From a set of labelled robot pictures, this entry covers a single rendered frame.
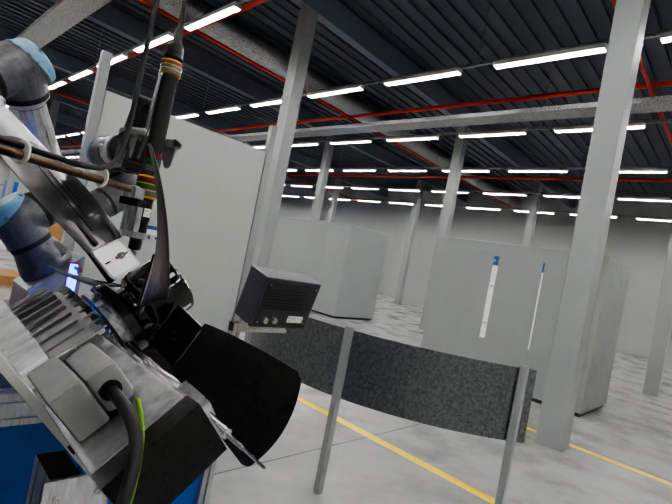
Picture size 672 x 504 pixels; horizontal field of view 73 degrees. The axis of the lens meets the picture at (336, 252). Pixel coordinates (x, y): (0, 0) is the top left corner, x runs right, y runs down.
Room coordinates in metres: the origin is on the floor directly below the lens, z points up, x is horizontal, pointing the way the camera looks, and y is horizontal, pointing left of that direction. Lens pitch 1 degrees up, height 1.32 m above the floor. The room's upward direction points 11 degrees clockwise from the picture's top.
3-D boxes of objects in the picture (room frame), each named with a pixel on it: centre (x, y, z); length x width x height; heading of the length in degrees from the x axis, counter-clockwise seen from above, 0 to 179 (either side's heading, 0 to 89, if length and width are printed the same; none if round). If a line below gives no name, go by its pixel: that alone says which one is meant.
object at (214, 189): (2.86, 1.03, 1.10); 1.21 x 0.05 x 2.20; 136
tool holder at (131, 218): (0.91, 0.40, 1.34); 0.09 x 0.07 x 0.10; 171
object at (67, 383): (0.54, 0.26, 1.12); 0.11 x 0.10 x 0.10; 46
